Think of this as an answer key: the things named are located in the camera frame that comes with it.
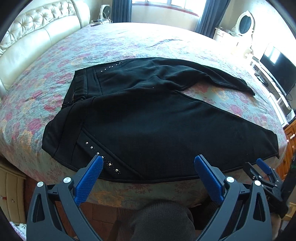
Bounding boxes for black studded pants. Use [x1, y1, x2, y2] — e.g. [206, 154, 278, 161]
[42, 58, 279, 183]

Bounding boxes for wooden dresser cabinet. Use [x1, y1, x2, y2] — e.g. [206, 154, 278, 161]
[276, 120, 296, 180]

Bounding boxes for cream bedside cabinet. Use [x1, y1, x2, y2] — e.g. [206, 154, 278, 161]
[0, 156, 26, 223]

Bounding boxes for white tv stand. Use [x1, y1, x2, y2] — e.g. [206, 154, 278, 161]
[250, 57, 295, 128]

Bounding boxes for dark knit garment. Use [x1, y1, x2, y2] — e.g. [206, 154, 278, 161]
[117, 200, 196, 240]

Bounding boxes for black flat television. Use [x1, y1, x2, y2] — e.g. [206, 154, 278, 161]
[260, 47, 295, 95]

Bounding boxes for floral bedspread bed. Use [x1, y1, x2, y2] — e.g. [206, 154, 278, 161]
[0, 22, 288, 211]

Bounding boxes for white dressing table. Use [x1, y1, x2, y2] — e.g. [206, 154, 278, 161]
[213, 26, 253, 56]

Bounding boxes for white oval vanity mirror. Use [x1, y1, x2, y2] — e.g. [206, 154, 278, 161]
[232, 11, 255, 36]

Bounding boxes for blue right curtain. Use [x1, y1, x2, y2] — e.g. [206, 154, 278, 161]
[195, 0, 230, 38]

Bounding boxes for blue curtain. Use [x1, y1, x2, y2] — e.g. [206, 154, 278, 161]
[111, 0, 132, 23]
[195, 0, 230, 38]

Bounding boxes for cream tufted leather headboard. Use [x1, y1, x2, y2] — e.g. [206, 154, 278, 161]
[1, 1, 90, 96]

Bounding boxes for blue left curtain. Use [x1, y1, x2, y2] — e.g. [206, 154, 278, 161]
[111, 0, 132, 23]

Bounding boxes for window with red frame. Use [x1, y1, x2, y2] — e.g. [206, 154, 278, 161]
[132, 0, 206, 16]

